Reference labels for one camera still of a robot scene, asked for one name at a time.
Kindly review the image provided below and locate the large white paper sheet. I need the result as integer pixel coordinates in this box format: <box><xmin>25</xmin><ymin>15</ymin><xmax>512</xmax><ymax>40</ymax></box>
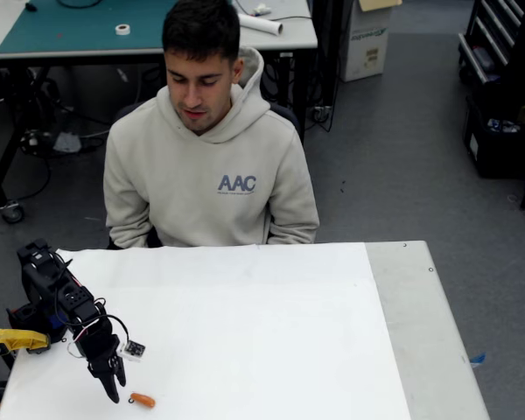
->
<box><xmin>0</xmin><ymin>241</ymin><xmax>412</xmax><ymax>420</ymax></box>

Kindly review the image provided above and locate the man in beige hoodie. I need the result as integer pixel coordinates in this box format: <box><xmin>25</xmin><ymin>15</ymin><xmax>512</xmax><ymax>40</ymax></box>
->
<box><xmin>102</xmin><ymin>0</ymin><xmax>320</xmax><ymax>249</ymax></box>

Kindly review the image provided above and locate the white debris on floor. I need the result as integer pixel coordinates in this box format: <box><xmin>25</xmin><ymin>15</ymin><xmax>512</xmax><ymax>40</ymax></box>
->
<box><xmin>52</xmin><ymin>130</ymin><xmax>82</xmax><ymax>153</ymax></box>

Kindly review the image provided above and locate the green cutting mat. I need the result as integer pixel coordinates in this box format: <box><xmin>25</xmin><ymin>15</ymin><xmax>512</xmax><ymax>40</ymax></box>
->
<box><xmin>0</xmin><ymin>0</ymin><xmax>179</xmax><ymax>54</ymax></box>

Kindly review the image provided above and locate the rolled white paper tube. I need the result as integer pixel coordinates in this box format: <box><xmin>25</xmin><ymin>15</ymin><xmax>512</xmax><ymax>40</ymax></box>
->
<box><xmin>238</xmin><ymin>13</ymin><xmax>284</xmax><ymax>36</ymax></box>

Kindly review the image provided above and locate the grey workbench with black legs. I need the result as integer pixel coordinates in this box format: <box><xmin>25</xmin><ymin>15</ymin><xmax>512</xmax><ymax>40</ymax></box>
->
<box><xmin>0</xmin><ymin>0</ymin><xmax>333</xmax><ymax>225</ymax></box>

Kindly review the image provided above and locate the white cardboard box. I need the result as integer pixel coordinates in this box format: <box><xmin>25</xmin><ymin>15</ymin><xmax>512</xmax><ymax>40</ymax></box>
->
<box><xmin>339</xmin><ymin>0</ymin><xmax>395</xmax><ymax>83</ymax></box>

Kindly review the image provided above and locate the black storage crate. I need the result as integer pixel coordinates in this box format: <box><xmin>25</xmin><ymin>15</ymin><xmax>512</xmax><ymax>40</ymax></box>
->
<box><xmin>462</xmin><ymin>95</ymin><xmax>525</xmax><ymax>179</ymax></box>

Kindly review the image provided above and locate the manila folder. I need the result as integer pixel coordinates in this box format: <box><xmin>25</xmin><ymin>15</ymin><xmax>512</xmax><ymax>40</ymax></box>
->
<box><xmin>358</xmin><ymin>0</ymin><xmax>403</xmax><ymax>12</ymax></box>

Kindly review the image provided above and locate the black tool drawer cabinet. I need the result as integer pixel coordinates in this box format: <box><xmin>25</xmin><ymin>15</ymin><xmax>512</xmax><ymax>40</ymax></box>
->
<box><xmin>458</xmin><ymin>0</ymin><xmax>525</xmax><ymax>84</ymax></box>

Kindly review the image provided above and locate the small white camera module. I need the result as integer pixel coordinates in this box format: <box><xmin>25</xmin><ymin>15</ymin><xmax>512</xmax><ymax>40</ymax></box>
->
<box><xmin>116</xmin><ymin>339</ymin><xmax>147</xmax><ymax>363</ymax></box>

